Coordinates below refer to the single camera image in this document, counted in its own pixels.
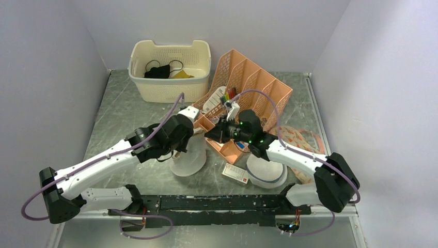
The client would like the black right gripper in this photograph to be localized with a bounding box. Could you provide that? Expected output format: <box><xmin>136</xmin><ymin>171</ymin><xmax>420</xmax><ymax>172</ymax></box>
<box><xmin>206</xmin><ymin>115</ymin><xmax>252</xmax><ymax>144</ymax></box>

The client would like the white mesh laundry bag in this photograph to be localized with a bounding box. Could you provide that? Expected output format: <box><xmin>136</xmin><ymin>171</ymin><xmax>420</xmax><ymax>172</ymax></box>
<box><xmin>170</xmin><ymin>128</ymin><xmax>207</xmax><ymax>177</ymax></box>

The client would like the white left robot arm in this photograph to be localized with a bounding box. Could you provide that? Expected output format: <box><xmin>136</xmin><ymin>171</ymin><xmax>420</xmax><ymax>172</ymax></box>
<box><xmin>39</xmin><ymin>111</ymin><xmax>198</xmax><ymax>224</ymax></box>

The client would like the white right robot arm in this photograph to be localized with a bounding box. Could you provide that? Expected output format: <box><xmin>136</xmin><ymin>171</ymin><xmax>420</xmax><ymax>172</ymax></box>
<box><xmin>205</xmin><ymin>110</ymin><xmax>360</xmax><ymax>214</ymax></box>

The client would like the cream plastic laundry basket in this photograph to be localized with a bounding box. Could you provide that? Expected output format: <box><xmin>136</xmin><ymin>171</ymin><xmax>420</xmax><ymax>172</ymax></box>
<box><xmin>128</xmin><ymin>40</ymin><xmax>211</xmax><ymax>103</ymax></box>

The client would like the orange patterned fabric bag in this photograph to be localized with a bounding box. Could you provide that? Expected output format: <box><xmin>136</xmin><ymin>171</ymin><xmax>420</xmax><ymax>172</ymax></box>
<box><xmin>268</xmin><ymin>125</ymin><xmax>324</xmax><ymax>184</ymax></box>

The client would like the white red card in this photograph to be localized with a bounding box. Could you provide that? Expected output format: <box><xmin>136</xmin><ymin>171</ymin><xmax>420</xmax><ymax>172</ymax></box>
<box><xmin>222</xmin><ymin>163</ymin><xmax>249</xmax><ymax>184</ymax></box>

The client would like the peach plastic desk organizer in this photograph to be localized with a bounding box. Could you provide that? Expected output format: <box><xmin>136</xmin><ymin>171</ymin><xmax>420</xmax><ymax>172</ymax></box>
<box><xmin>181</xmin><ymin>49</ymin><xmax>293</xmax><ymax>165</ymax></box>

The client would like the yellow cloth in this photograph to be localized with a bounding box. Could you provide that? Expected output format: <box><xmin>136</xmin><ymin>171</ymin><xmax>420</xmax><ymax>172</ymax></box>
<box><xmin>171</xmin><ymin>70</ymin><xmax>194</xmax><ymax>79</ymax></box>

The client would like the black face mask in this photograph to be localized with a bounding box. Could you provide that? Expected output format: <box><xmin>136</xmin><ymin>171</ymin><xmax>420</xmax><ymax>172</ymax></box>
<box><xmin>144</xmin><ymin>60</ymin><xmax>184</xmax><ymax>79</ymax></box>

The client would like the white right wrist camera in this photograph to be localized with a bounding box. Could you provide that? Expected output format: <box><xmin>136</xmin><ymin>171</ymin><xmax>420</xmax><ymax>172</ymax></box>
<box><xmin>225</xmin><ymin>101</ymin><xmax>240</xmax><ymax>121</ymax></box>

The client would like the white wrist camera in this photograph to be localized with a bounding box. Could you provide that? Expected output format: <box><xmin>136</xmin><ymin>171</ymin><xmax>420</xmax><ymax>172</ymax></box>
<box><xmin>225</xmin><ymin>101</ymin><xmax>240</xmax><ymax>121</ymax></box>
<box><xmin>178</xmin><ymin>106</ymin><xmax>200</xmax><ymax>123</ymax></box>

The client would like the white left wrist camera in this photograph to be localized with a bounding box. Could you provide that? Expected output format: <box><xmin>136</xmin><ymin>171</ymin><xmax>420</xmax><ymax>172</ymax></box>
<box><xmin>178</xmin><ymin>106</ymin><xmax>200</xmax><ymax>123</ymax></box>

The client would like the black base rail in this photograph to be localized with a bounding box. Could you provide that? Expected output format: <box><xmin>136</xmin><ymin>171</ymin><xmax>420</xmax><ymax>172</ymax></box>
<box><xmin>123</xmin><ymin>194</ymin><xmax>311</xmax><ymax>228</ymax></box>

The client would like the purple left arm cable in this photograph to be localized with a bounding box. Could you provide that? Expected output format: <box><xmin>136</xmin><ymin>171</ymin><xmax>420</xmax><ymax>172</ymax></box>
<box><xmin>21</xmin><ymin>92</ymin><xmax>185</xmax><ymax>240</ymax></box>

